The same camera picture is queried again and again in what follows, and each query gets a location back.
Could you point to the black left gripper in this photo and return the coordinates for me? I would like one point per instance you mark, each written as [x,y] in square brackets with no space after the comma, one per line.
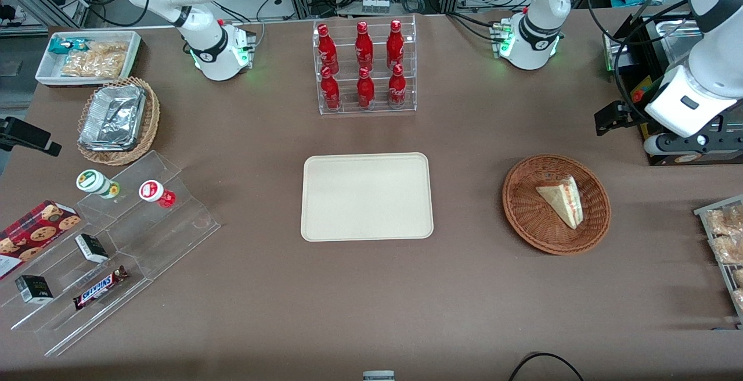
[634,109]

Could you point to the triangle sandwich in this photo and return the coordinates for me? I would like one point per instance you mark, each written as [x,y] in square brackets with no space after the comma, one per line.
[562,201]

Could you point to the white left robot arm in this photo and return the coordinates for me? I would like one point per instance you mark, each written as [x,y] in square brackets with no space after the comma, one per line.
[540,15]

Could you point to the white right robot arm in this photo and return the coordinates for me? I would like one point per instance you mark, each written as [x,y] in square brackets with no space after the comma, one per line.
[203,38]

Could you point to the light oval wicker basket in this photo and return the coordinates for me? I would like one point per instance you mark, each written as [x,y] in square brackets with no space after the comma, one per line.
[148,119]

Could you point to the brown round wicker basket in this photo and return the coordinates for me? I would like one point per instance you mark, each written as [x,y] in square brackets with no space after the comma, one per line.
[531,218]

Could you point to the cream plastic tray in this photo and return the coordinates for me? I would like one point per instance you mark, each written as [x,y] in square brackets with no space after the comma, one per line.
[367,196]

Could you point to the white rectangular plastic bin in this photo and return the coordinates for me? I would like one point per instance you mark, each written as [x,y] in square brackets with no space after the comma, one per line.
[49,70]

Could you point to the green-lid white cup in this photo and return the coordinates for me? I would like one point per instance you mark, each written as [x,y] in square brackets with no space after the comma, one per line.
[93,182]

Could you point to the black box appliance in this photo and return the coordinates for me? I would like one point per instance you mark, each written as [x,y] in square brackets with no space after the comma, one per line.
[644,38]

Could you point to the silver foil trays stack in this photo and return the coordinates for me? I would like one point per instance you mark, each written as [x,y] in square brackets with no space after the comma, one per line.
[111,117]

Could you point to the beige snack bag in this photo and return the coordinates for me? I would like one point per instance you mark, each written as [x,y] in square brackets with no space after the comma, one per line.
[109,47]
[93,66]

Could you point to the teal snack packet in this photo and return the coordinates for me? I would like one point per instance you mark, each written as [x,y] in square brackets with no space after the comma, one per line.
[65,45]

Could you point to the red chocolate cookie box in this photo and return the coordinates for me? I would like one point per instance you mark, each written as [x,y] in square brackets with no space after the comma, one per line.
[35,236]

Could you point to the small black box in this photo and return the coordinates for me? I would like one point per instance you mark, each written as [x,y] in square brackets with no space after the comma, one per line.
[91,247]
[33,289]

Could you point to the red-lid white cup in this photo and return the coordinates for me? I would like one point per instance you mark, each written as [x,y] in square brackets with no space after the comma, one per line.
[154,191]

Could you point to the wrapped pastry bag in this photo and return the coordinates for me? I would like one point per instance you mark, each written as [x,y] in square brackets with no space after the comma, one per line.
[728,249]
[725,221]

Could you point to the clear acrylic stepped stand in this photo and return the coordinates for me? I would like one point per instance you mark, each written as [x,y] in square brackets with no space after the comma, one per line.
[151,236]

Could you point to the Snickers chocolate bar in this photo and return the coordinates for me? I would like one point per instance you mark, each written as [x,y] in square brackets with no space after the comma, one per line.
[100,288]

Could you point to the red cola bottle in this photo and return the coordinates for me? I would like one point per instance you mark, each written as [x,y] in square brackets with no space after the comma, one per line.
[364,41]
[397,86]
[365,88]
[327,44]
[395,40]
[330,89]

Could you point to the clear acrylic bottle rack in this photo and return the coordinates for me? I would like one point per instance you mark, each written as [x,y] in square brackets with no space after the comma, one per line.
[367,64]

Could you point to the grey small device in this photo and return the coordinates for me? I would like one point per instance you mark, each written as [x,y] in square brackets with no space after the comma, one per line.
[378,376]

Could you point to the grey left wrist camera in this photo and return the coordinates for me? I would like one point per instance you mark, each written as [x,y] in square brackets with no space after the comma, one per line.
[676,144]

